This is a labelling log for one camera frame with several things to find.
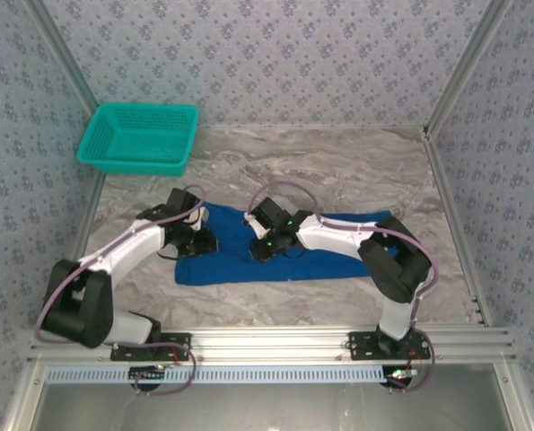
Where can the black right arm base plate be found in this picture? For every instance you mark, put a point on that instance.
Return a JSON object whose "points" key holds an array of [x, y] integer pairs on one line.
{"points": [[363, 348]]}

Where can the grey metal panel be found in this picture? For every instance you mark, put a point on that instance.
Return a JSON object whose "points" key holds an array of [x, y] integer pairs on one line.
{"points": [[266, 408]]}

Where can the aluminium table side rail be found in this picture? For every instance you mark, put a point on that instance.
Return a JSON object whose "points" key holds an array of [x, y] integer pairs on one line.
{"points": [[456, 224], [81, 238]]}

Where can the aluminium upright frame post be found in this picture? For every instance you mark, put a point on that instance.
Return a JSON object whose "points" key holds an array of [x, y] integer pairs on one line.
{"points": [[475, 49], [61, 49]]}

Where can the long aluminium mounting rail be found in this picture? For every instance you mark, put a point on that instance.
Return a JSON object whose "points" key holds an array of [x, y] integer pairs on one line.
{"points": [[266, 343]]}

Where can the small black controller board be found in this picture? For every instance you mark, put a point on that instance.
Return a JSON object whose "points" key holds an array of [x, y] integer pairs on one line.
{"points": [[147, 373], [399, 375]]}

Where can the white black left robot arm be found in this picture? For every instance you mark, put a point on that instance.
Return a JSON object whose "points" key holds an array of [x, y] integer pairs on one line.
{"points": [[123, 247]]}

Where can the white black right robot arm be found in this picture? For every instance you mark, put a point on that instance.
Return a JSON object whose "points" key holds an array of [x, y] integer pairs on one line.
{"points": [[329, 235]]}

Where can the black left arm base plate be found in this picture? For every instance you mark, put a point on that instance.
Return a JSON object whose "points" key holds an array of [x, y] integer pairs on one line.
{"points": [[177, 348]]}

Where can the blue printed t-shirt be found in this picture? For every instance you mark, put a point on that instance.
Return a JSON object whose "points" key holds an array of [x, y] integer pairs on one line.
{"points": [[230, 265]]}

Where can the teal plastic basket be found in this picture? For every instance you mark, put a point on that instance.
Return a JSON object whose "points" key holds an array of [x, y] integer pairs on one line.
{"points": [[136, 139]]}

